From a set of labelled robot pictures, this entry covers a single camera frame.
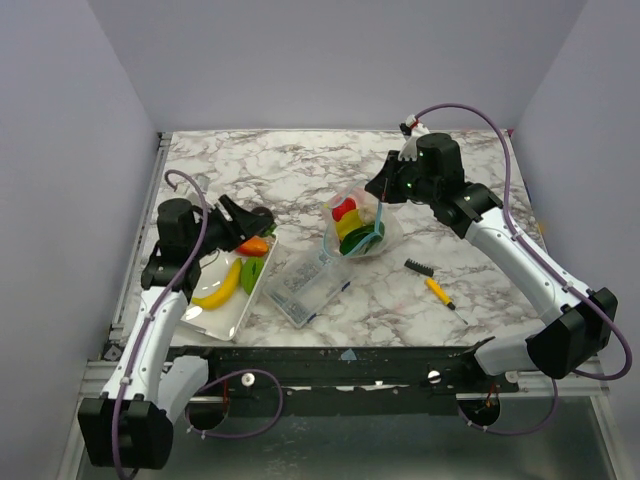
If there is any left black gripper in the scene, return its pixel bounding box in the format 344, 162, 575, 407
189, 194, 270, 258

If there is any black avocado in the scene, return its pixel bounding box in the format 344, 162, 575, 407
251, 206, 274, 222

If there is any red strawberry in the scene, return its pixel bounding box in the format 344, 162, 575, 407
331, 197, 357, 222

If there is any clear zip top bag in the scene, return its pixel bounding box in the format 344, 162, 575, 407
321, 180, 403, 259

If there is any yellow star fruit slice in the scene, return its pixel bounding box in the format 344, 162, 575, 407
335, 209, 364, 242

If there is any green leafy vegetable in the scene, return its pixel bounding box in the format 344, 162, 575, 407
339, 222, 385, 257

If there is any white garlic bulb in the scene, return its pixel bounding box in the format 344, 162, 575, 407
358, 204, 378, 225

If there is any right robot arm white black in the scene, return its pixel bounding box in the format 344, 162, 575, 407
365, 133, 618, 392

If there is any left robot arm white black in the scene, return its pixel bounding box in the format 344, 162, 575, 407
77, 195, 274, 473

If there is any orange red mango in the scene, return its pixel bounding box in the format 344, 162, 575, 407
235, 236, 270, 257

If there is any green kiwi slice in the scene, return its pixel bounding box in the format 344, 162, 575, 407
240, 257, 265, 295

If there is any yellow banana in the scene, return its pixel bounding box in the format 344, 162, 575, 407
191, 258, 243, 310

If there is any clear plastic screw box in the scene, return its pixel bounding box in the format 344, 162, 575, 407
264, 246, 353, 328

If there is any white perforated plastic basket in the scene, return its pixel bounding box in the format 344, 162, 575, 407
171, 233, 279, 346

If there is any black bit holder strip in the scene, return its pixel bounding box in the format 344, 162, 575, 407
404, 259, 434, 277

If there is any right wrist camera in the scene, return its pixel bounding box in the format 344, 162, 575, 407
398, 115, 430, 161

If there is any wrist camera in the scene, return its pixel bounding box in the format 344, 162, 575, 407
398, 115, 430, 161
183, 177, 209, 204

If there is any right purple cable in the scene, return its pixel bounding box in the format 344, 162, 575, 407
398, 103, 632, 435

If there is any purple cable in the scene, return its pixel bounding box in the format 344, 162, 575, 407
110, 169, 285, 480
398, 103, 632, 435

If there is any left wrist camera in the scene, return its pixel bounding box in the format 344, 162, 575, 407
183, 177, 209, 204

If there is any yellow handled screwdriver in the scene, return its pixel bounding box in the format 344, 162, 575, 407
425, 277, 469, 326

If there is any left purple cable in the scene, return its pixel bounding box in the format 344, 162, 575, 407
110, 169, 285, 480

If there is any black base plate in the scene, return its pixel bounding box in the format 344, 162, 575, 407
102, 344, 589, 416

